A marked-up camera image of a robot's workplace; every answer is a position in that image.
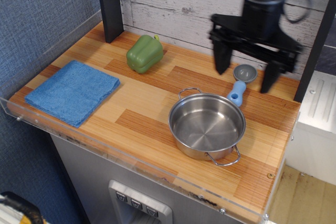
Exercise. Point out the dark shelf post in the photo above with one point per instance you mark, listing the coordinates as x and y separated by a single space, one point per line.
316 50
112 19

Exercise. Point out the dark right shelf post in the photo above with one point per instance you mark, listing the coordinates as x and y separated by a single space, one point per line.
316 50

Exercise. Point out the clear acrylic table guard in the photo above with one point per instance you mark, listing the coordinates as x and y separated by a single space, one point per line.
128 137

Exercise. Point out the green toy bell pepper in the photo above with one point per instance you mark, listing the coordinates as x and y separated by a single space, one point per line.
145 53

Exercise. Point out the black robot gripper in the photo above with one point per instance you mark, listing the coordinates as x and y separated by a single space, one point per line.
255 33

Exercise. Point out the folded blue cloth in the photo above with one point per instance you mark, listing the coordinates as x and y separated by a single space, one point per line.
73 92

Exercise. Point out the blue grey toy scoop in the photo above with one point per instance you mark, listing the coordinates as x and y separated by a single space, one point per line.
243 74

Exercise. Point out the silver toy fridge cabinet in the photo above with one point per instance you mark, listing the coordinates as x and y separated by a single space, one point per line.
90 174

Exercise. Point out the stainless steel pot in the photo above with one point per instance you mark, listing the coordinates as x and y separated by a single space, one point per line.
207 127

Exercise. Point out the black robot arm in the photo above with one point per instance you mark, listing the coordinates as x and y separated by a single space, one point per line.
256 33

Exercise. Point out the silver dispenser button panel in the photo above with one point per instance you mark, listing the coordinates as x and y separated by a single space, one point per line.
132 206

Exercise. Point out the white side cabinet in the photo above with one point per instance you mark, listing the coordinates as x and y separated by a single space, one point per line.
311 148

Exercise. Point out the dark left shelf post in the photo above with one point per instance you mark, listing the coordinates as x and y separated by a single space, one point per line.
112 19

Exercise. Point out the black yellow bag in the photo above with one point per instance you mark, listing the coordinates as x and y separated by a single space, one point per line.
15 209

